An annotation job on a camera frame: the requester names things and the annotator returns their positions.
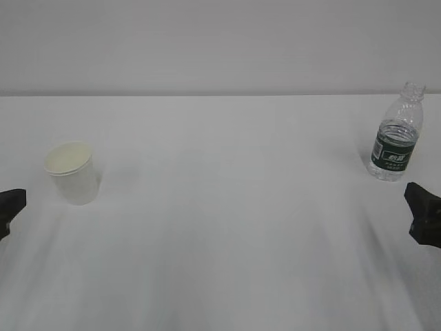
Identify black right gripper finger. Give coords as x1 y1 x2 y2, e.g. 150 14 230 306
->
404 182 441 247

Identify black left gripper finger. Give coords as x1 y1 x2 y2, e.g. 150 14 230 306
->
0 188 27 240

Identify white paper cup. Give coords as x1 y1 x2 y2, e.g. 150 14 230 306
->
44 141 99 205

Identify clear water bottle green label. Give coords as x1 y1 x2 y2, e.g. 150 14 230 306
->
367 82 426 182

